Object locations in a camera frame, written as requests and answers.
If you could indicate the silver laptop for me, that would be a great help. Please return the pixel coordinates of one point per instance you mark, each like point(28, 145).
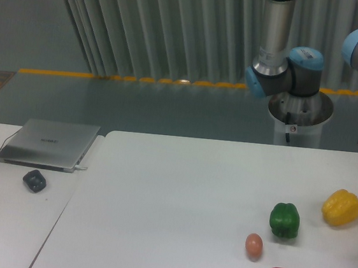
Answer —
point(52, 145)

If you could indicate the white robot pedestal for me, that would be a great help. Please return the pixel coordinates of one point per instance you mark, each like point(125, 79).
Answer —
point(299, 121)

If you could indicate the yellow bell pepper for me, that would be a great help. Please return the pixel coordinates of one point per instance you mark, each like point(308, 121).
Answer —
point(340, 208)

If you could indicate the green bell pepper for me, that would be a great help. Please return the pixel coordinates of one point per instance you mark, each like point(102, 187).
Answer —
point(284, 220)

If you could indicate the small black gadget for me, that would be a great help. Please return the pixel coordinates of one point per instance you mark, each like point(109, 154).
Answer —
point(35, 181)

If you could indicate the brown egg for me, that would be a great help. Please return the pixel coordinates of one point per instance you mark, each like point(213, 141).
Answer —
point(254, 245)

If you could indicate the white usb dongle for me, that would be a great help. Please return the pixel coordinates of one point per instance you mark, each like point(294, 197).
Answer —
point(80, 168)

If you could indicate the grey pleated curtain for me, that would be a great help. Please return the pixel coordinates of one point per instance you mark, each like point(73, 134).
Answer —
point(204, 40)

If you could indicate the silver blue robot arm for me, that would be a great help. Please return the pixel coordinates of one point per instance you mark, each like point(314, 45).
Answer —
point(291, 80)

